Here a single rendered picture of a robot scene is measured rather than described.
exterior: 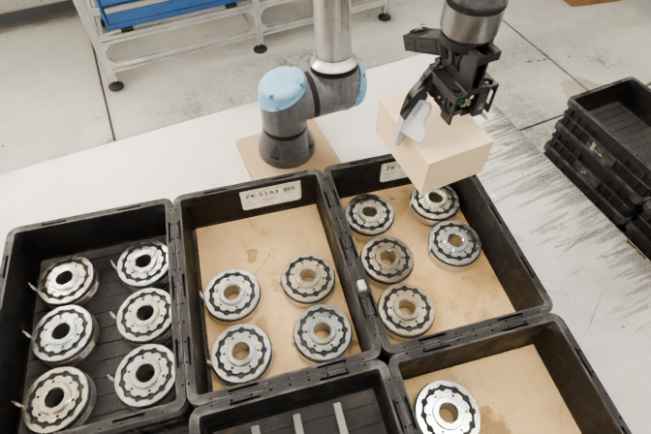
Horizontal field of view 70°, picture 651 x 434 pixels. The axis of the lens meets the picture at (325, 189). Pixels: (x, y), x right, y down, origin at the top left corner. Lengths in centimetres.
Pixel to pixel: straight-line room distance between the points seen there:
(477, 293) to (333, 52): 60
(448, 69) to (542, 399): 56
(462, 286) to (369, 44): 217
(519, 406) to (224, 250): 60
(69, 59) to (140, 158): 185
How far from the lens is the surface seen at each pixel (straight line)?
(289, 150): 120
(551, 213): 130
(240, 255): 97
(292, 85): 111
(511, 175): 134
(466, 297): 95
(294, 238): 98
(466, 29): 63
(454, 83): 69
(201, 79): 275
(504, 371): 91
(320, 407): 85
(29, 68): 322
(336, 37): 110
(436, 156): 74
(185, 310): 82
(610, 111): 202
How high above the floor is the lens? 165
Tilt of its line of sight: 52 degrees down
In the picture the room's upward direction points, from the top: straight up
